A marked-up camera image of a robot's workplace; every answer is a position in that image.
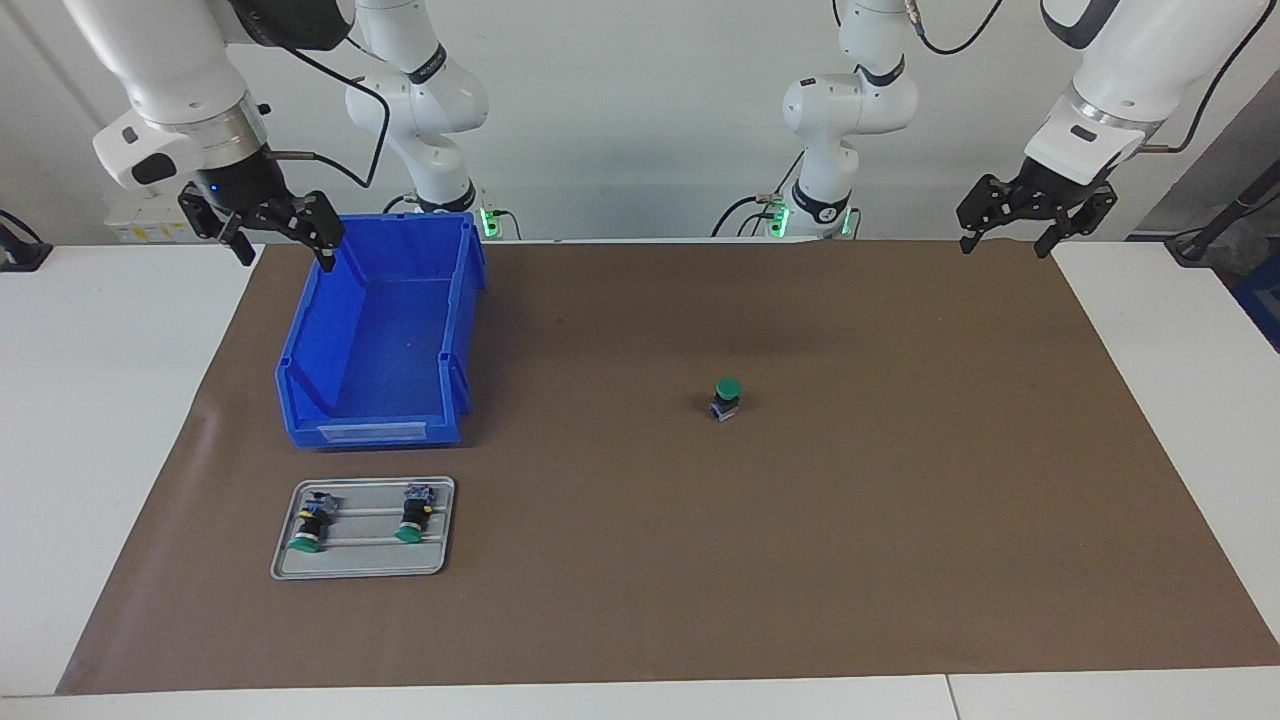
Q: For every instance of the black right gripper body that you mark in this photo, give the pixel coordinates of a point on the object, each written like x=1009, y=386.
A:
x=245, y=190

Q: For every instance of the green push button white block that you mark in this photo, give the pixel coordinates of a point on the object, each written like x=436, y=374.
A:
x=412, y=520

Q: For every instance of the brown table mat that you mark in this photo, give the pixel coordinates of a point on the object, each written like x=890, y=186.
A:
x=800, y=560

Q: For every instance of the blue plastic storage bin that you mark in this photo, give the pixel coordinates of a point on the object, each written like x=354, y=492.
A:
x=385, y=340

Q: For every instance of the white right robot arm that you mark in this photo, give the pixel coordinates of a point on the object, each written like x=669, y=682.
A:
x=150, y=60

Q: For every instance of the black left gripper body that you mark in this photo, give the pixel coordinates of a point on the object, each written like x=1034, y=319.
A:
x=1050, y=192

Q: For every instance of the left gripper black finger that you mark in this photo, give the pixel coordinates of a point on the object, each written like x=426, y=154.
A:
x=990, y=198
x=1080, y=218

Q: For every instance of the green push button switch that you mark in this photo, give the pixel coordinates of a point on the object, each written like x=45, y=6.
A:
x=727, y=388
x=310, y=525

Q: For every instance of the silver metal tray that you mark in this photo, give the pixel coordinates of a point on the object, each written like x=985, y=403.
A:
x=370, y=560

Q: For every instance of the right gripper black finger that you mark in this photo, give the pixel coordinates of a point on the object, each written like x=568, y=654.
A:
x=215, y=215
x=322, y=230

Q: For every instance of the white wall socket box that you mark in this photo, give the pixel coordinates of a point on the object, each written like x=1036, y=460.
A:
x=140, y=225

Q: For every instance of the black clamp mount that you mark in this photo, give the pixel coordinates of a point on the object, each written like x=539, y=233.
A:
x=25, y=258

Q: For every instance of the black stand with base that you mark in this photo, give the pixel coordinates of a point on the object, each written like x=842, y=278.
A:
x=1195, y=245

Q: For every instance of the blue crate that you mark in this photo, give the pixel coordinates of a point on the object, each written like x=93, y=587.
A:
x=1262, y=300

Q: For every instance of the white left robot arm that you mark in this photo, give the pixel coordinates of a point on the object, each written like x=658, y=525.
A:
x=850, y=100

